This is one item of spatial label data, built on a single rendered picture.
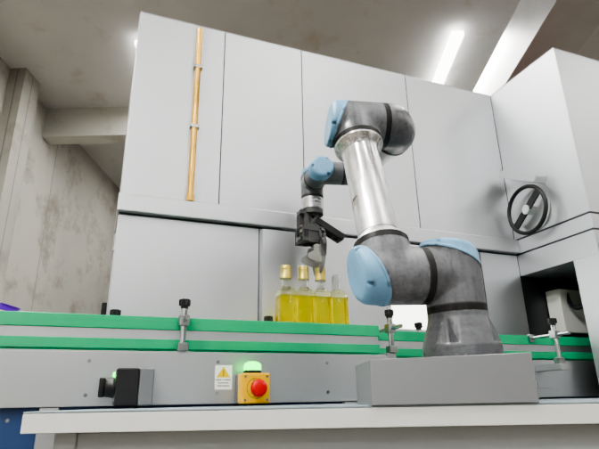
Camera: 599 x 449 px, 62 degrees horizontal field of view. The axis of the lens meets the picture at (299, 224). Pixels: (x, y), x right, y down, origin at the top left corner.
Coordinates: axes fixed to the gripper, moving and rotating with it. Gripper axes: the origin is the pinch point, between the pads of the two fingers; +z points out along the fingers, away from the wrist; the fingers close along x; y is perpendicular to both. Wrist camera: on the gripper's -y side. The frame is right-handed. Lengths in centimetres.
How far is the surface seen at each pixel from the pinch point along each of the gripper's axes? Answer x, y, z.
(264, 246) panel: -12.3, 15.0, -10.2
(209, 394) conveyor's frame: 15, 37, 38
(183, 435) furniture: 47, 48, 45
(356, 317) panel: -12.1, -19.0, 12.6
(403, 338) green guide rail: 4.1, -26.7, 21.1
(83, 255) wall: -610, 98, -158
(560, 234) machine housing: 8, -99, -20
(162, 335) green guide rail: 13, 49, 24
